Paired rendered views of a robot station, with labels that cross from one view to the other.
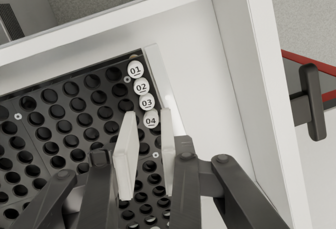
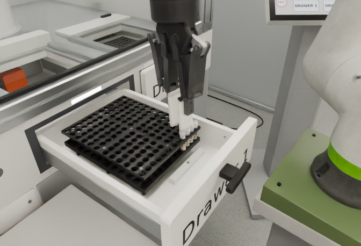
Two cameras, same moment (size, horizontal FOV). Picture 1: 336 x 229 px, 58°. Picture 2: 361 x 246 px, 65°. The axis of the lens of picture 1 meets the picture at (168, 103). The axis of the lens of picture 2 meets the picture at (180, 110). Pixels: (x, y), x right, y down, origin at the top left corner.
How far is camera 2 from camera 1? 0.52 m
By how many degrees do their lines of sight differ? 74
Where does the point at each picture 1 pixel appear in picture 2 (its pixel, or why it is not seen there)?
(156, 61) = (198, 152)
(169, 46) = (207, 158)
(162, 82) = (192, 158)
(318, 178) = not seen: outside the picture
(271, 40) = (239, 135)
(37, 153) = (143, 119)
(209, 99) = not seen: hidden behind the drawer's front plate
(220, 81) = not seen: hidden behind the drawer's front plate
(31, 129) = (151, 115)
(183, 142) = (191, 107)
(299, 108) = (231, 169)
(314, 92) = (242, 168)
